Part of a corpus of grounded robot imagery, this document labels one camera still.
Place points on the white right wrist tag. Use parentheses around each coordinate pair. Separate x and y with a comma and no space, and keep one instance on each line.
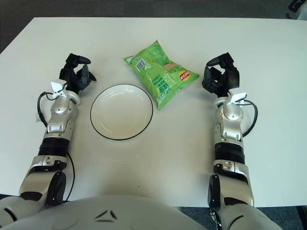
(238,97)

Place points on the white left wrist tag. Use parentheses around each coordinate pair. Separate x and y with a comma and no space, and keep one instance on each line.
(57,86)

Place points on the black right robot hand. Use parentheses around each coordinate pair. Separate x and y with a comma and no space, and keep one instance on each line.
(230,76)

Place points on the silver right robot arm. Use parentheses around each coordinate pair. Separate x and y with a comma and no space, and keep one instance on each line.
(231,119)

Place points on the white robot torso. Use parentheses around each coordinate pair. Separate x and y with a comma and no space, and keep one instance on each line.
(108,215)

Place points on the white wrist tag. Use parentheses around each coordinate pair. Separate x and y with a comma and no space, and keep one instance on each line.
(57,86)
(238,97)

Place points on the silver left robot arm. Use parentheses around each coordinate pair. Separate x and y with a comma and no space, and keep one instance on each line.
(60,112)

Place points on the white plate with black rim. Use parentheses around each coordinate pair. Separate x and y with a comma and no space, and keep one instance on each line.
(121,112)

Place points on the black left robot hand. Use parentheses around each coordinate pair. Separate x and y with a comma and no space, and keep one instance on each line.
(72,76)

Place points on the black and white background object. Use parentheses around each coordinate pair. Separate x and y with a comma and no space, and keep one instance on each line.
(298,7)

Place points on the green chip bag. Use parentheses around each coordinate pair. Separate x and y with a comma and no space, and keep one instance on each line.
(156,72)

